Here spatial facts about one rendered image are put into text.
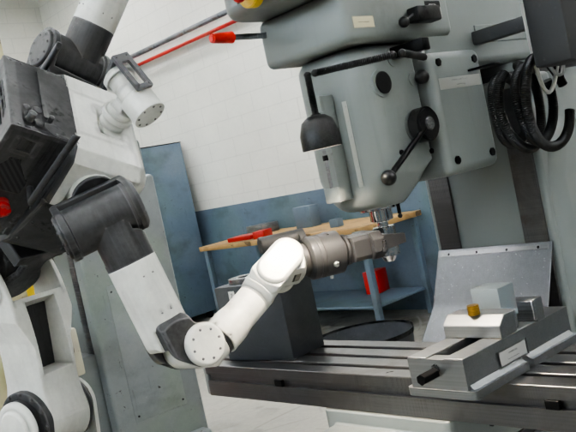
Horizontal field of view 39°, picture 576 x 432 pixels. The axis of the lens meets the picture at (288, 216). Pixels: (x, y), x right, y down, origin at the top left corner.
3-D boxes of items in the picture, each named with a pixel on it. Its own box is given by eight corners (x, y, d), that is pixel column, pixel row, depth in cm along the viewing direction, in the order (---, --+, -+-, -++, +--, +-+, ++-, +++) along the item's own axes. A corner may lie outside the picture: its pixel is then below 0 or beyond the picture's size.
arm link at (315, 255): (333, 263, 158) (279, 277, 154) (321, 288, 167) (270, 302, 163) (312, 215, 163) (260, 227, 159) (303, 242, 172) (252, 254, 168)
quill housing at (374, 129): (389, 208, 154) (355, 43, 152) (315, 219, 169) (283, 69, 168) (447, 191, 167) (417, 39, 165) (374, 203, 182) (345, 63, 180)
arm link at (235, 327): (277, 311, 153) (213, 387, 143) (250, 315, 161) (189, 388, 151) (241, 270, 150) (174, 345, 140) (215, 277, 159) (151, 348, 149)
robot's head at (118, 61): (122, 117, 153) (132, 90, 147) (95, 85, 155) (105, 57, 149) (147, 109, 157) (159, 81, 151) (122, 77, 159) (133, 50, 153)
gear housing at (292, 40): (350, 40, 149) (339, -14, 148) (265, 71, 167) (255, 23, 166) (456, 33, 171) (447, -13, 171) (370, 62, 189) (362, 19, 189)
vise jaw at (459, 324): (501, 339, 142) (497, 316, 142) (445, 338, 151) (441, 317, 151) (519, 329, 146) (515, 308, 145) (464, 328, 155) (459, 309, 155)
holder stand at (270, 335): (293, 360, 190) (276, 277, 189) (229, 360, 204) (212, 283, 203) (325, 345, 199) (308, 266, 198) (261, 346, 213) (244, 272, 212)
